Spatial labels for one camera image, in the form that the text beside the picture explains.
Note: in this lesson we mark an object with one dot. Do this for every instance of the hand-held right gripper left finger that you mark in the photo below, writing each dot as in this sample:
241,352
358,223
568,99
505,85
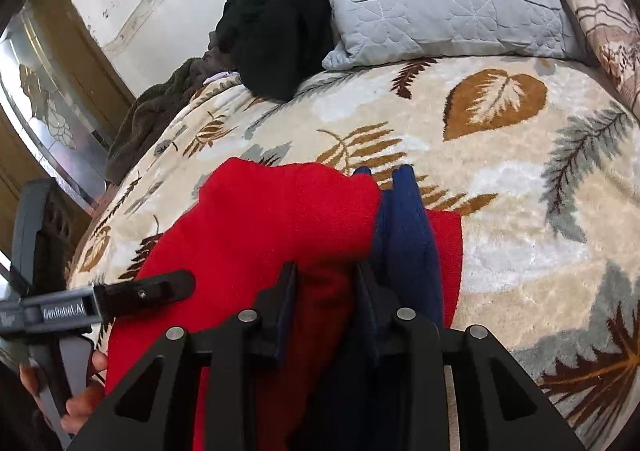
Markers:
287,311

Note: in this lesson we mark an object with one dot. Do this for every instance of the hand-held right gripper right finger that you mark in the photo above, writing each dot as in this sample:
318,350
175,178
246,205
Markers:
367,313

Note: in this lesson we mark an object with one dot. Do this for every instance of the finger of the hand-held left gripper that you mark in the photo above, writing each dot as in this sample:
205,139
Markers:
150,288

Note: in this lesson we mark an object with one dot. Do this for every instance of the red and blue knit sweater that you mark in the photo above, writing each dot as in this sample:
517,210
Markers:
280,211

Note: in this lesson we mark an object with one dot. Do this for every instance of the person's left hand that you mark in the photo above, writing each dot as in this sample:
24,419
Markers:
82,411

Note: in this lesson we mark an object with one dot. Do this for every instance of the gold-framed etched glass door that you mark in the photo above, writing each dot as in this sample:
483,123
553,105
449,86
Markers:
45,96

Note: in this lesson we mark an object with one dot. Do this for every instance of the cream leaf-print plush blanket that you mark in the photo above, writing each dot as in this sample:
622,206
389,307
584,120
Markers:
500,231

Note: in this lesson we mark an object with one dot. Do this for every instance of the dark brown fleece blanket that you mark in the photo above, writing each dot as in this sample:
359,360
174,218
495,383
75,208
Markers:
150,116

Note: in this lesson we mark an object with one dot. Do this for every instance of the pale purple cloth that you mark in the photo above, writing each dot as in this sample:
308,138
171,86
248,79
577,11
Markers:
222,77

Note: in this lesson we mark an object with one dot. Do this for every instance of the black garment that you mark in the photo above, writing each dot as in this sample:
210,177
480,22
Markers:
280,21

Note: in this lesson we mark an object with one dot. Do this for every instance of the beige striped floral pillow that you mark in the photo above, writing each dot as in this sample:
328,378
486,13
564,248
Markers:
605,31

